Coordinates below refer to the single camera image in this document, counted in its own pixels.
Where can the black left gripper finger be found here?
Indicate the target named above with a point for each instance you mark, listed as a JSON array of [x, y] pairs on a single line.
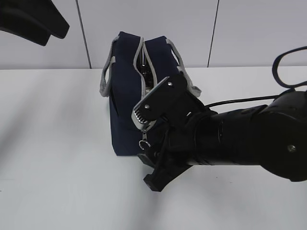
[[33, 20]]

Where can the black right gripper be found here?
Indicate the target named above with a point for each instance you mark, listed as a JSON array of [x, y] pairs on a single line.
[[170, 157]]

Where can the navy and white lunch bag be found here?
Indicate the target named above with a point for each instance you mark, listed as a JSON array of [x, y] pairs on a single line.
[[124, 84]]

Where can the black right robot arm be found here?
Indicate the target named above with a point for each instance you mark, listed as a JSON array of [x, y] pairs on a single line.
[[272, 136]]

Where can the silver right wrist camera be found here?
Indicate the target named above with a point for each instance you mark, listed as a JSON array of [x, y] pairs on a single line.
[[157, 102]]

